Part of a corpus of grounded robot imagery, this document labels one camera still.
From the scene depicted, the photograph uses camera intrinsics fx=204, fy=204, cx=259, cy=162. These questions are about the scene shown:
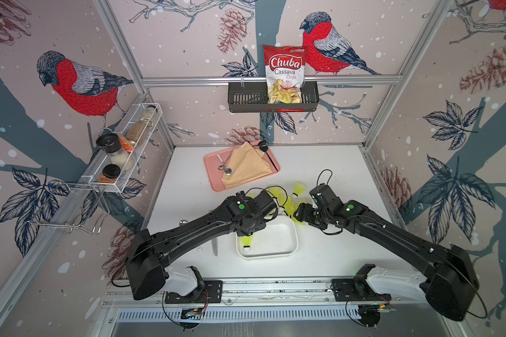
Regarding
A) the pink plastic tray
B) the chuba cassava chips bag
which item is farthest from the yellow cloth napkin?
the chuba cassava chips bag

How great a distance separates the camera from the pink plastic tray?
1061 mm

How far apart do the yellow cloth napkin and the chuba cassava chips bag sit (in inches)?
14.2

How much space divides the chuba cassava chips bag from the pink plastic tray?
0.37 metres
